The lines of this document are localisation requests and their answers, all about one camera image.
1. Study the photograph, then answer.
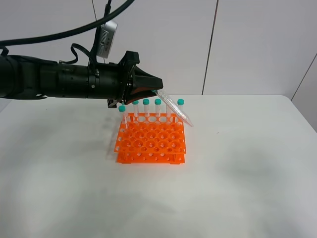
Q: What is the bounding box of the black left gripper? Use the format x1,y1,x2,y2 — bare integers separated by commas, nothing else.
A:
98,51,163,108

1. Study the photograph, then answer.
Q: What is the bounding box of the teal-capped test tube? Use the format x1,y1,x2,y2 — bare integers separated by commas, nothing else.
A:
153,89,194,127

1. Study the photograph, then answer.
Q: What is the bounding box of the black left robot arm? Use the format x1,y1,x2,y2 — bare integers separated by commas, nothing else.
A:
0,51,163,108

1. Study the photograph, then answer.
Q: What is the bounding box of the rack tube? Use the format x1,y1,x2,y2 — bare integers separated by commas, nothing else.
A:
143,98,150,118
155,98,161,118
166,104,171,118
132,100,139,118
177,98,186,120

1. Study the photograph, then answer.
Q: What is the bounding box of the rack tube second row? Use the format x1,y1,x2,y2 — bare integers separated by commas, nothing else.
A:
118,105,128,129

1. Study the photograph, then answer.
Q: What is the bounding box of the orange test tube rack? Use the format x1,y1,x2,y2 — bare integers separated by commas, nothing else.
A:
114,113,186,164

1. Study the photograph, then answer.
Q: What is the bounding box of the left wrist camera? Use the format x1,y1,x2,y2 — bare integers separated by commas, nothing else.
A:
90,20,117,63

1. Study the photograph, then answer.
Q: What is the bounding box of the left black cable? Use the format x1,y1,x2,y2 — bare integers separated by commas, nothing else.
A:
0,0,136,57

